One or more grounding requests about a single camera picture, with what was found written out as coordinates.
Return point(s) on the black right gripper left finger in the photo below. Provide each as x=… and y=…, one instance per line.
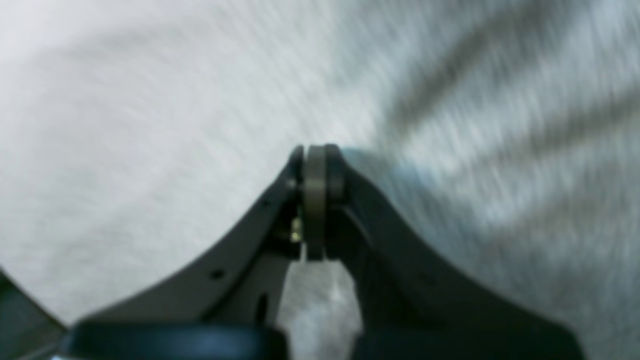
x=222, y=306

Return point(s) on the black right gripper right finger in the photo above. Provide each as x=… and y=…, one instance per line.
x=414, y=304

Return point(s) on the grey t-shirt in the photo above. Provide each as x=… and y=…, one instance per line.
x=135, y=133

